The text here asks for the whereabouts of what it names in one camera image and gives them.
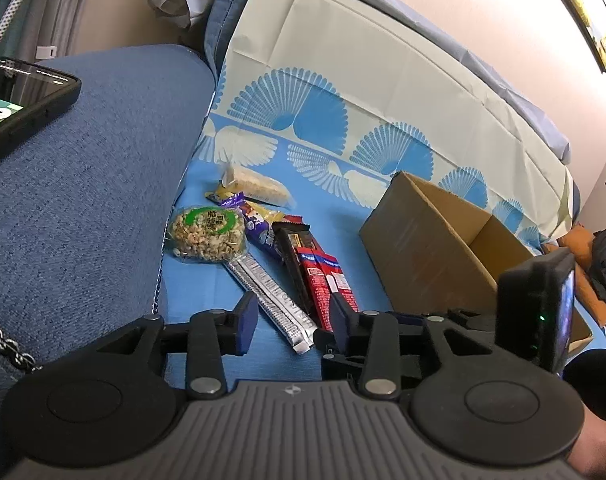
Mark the red snack packet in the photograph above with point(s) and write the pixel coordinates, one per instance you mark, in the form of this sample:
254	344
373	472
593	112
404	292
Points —
340	280
313	285

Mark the black smartphone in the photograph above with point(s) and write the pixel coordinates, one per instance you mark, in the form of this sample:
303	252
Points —
18	105

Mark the framed wall picture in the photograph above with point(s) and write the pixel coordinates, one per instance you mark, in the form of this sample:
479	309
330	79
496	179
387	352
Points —
578	5

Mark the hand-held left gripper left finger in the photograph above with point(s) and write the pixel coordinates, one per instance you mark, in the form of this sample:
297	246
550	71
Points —
246	325

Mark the pale rice bar packet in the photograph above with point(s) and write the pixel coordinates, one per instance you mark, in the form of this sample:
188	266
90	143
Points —
258	185

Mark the orange cushion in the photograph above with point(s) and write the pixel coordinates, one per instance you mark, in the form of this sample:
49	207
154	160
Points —
575	250

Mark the blue fan print cloth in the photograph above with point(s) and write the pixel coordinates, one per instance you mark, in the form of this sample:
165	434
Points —
343	110

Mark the black snack bar packet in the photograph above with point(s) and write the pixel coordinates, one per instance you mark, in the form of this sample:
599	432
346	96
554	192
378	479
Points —
290	255

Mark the white plastic clip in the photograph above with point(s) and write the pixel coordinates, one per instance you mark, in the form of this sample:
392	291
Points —
46	51

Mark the purple snack packet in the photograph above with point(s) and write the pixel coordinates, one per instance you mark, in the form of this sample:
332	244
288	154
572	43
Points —
258	232

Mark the long silver snack packet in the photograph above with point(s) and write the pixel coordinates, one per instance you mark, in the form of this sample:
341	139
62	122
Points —
273	302

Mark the round peanut snack packet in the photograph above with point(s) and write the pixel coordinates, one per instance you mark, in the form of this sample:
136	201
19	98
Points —
205	232

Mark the yellow snack packet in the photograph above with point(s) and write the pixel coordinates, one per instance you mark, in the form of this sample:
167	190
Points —
265	212

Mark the person's right forearm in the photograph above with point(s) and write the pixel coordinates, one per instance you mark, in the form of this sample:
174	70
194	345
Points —
600	450

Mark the cardboard box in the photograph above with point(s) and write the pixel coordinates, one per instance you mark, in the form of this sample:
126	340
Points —
433	245

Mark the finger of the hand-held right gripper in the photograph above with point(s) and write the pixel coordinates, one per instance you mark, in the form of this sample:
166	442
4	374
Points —
475	321
340	367

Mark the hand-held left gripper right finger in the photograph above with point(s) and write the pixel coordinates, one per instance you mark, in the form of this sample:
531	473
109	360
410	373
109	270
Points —
340	322

